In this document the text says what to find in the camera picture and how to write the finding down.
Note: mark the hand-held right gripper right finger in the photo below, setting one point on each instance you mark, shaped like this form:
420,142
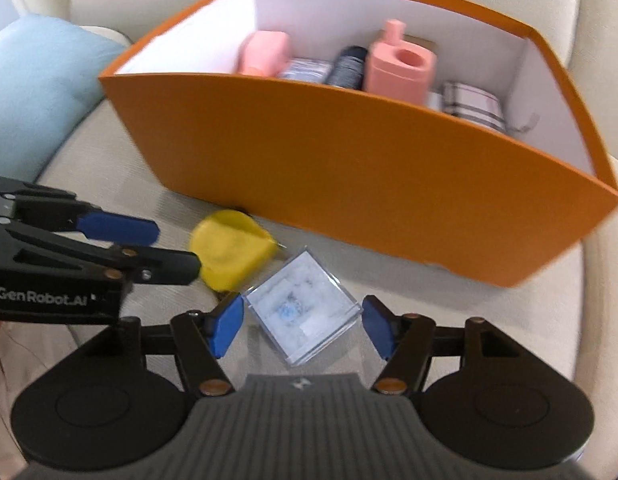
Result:
379,325

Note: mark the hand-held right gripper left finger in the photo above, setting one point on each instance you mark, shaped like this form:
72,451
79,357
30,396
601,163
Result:
226,327

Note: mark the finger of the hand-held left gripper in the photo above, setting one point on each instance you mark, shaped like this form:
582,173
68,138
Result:
159,266
119,229

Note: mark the yellow rounded case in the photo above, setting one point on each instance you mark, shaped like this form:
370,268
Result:
229,247

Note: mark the clear plastic box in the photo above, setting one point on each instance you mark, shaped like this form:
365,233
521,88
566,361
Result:
299,305

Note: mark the orange cardboard box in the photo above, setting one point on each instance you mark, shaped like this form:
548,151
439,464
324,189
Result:
314,170

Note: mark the pink cylindrical roll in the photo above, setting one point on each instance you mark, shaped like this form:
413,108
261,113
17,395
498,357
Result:
264,52

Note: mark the plaid fabric pouch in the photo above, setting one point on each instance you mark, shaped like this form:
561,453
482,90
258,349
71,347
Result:
469,102

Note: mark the blue pink tin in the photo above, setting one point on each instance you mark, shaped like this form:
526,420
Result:
309,69

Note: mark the pink bottle-shaped case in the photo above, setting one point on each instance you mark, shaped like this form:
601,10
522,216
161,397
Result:
394,75

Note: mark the dark blue cylindrical bottle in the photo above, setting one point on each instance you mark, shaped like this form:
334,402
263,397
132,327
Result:
346,67

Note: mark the beige blanket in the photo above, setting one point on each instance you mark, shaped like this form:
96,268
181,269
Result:
19,360

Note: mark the light blue pillow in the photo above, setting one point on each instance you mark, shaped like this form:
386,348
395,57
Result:
39,85

